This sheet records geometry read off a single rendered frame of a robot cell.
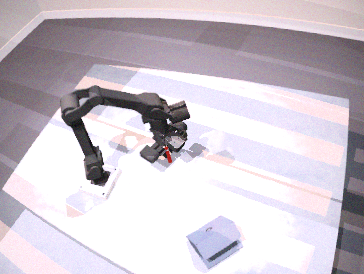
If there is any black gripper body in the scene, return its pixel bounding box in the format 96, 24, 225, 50
139, 121, 188, 164

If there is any grey flat panel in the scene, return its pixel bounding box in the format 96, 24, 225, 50
186, 215, 243, 269

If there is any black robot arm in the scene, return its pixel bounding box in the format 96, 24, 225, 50
60, 85, 191, 187

